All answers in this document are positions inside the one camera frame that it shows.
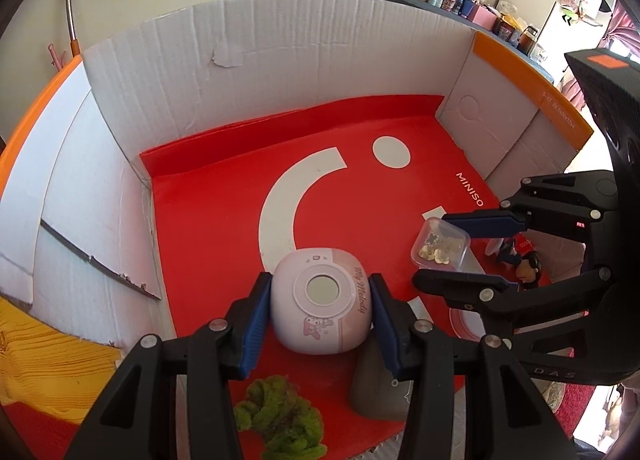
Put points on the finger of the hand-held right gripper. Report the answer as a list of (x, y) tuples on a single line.
[(480, 224), (460, 285)]

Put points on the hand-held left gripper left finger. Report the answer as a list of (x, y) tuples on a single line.
[(255, 330)]

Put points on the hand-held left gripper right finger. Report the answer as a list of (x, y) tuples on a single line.
[(387, 335)]

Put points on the white ribbed round jar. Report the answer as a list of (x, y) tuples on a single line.
[(465, 325)]

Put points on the clear small plastic box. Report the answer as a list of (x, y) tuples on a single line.
[(440, 247)]

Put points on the pink round device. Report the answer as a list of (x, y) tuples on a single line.
[(300, 335)]

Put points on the grey rounded case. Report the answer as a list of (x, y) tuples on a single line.
[(375, 390)]

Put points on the black-haired figurine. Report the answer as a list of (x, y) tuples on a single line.
[(529, 267)]

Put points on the green fuzzy toy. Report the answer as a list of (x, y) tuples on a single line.
[(285, 420)]

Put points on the orange cardboard box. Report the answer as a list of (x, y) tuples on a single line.
[(300, 39)]

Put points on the pink curtain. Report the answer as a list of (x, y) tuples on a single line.
[(622, 19)]

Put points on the pink storage box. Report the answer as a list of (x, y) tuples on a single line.
[(484, 15)]

